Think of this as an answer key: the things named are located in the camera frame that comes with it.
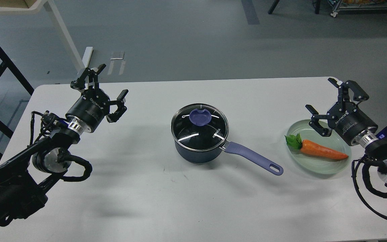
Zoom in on metal wheeled cart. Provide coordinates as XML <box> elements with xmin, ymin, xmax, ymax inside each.
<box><xmin>327</xmin><ymin>0</ymin><xmax>387</xmax><ymax>18</ymax></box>

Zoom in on glass pot lid purple knob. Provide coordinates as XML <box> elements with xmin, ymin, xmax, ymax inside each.
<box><xmin>171</xmin><ymin>104</ymin><xmax>229</xmax><ymax>152</ymax></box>

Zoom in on white table frame background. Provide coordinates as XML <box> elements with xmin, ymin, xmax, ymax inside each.
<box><xmin>0</xmin><ymin>0</ymin><xmax>94</xmax><ymax>85</ymax></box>

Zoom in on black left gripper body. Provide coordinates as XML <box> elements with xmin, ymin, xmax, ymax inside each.
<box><xmin>66</xmin><ymin>89</ymin><xmax>110</xmax><ymax>133</ymax></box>

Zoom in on orange toy carrot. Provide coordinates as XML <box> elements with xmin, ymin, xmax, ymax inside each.
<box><xmin>285</xmin><ymin>133</ymin><xmax>348</xmax><ymax>161</ymax></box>

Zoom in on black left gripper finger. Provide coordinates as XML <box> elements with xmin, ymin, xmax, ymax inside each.
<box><xmin>106</xmin><ymin>89</ymin><xmax>129</xmax><ymax>123</ymax></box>
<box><xmin>70</xmin><ymin>64</ymin><xmax>106</xmax><ymax>97</ymax></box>

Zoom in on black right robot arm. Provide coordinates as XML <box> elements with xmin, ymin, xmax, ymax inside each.
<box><xmin>306</xmin><ymin>78</ymin><xmax>387</xmax><ymax>220</ymax></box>

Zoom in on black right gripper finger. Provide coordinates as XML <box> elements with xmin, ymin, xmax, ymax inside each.
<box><xmin>328</xmin><ymin>78</ymin><xmax>370</xmax><ymax>109</ymax></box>
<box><xmin>305</xmin><ymin>105</ymin><xmax>335</xmax><ymax>137</ymax></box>

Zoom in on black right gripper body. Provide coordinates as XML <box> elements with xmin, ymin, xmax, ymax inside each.
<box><xmin>327</xmin><ymin>102</ymin><xmax>378</xmax><ymax>146</ymax></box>

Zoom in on black chair leg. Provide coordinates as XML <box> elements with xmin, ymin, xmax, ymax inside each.
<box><xmin>268</xmin><ymin>0</ymin><xmax>280</xmax><ymax>15</ymax></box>

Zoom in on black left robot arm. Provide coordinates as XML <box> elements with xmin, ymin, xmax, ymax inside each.
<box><xmin>0</xmin><ymin>64</ymin><xmax>128</xmax><ymax>227</ymax></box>

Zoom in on pale green glass plate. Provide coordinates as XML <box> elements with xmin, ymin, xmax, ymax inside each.
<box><xmin>286</xmin><ymin>120</ymin><xmax>351</xmax><ymax>175</ymax></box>

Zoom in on dark blue saucepan purple handle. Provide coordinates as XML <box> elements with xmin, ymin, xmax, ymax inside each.
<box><xmin>171</xmin><ymin>104</ymin><xmax>284</xmax><ymax>176</ymax></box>

